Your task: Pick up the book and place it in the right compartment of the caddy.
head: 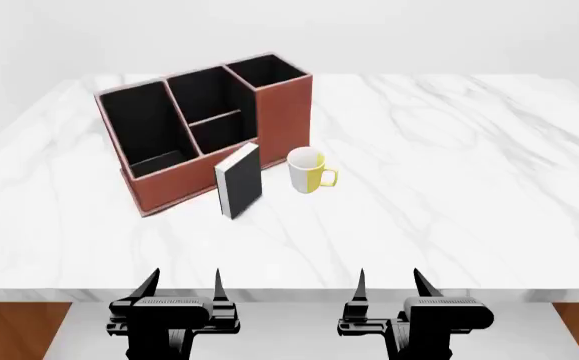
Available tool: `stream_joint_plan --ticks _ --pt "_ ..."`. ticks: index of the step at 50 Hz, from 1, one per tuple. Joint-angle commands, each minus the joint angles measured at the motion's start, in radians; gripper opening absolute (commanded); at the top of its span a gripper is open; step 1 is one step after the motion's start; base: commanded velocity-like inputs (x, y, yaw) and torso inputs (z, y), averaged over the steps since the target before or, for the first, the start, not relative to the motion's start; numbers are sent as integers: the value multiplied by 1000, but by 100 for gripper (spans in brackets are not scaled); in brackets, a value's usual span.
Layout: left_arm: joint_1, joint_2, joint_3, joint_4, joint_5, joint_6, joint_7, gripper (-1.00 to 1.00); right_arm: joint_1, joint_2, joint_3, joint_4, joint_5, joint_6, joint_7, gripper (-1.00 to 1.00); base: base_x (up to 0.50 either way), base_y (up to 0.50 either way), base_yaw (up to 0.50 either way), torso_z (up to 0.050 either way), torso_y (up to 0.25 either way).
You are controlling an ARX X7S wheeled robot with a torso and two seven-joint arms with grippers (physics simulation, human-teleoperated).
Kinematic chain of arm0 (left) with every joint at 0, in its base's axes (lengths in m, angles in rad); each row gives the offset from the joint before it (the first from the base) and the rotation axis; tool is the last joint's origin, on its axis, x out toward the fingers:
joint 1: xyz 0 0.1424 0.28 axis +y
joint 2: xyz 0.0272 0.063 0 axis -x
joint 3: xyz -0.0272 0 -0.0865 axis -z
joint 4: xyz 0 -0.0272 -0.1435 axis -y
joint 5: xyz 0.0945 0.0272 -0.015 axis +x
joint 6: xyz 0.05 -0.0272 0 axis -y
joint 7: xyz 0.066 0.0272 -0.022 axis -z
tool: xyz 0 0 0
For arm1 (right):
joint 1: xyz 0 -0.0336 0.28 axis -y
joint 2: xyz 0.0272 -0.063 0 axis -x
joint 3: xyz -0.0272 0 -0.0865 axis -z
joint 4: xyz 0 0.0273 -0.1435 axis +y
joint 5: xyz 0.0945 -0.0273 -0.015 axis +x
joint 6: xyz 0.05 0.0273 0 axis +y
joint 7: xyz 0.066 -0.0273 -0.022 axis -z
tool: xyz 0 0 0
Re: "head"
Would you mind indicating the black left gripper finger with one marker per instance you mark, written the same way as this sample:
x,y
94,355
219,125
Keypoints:
x,y
218,288
148,287

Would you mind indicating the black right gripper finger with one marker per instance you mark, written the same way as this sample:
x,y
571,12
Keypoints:
x,y
360,287
426,285

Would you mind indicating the black hardcover book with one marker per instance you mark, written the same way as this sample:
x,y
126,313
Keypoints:
x,y
243,180

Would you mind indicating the brown leather desk caddy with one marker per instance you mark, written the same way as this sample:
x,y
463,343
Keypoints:
x,y
284,112

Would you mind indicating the white and yellow mug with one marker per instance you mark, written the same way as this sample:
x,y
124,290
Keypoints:
x,y
305,170

